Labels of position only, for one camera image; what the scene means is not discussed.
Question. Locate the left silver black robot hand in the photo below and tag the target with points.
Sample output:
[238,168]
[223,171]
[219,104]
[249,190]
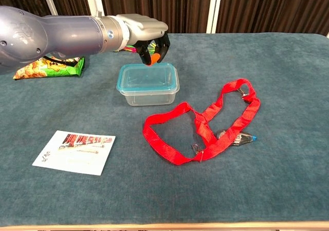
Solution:
[146,28]

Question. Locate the blue plastic lid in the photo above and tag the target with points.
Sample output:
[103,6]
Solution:
[146,79]

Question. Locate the clear plastic container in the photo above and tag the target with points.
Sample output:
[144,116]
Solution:
[154,100]

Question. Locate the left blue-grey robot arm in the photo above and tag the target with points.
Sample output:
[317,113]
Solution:
[64,36]

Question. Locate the colourful plastic picks bundle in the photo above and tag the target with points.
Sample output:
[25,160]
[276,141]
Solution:
[129,48]

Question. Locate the dark brown pleated curtain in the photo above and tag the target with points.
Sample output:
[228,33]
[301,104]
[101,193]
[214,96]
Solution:
[180,0]

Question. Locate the green orange snack bag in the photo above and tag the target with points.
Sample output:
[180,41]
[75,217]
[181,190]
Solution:
[51,70]

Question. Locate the white card with red print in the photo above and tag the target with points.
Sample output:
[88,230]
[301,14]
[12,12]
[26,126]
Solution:
[77,159]

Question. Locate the teal table cloth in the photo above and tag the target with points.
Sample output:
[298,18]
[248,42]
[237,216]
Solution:
[164,190]

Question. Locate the white wall pillar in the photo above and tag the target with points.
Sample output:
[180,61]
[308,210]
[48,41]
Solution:
[93,0]
[214,10]

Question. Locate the thin white grey post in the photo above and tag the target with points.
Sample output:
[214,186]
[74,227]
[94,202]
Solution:
[48,0]

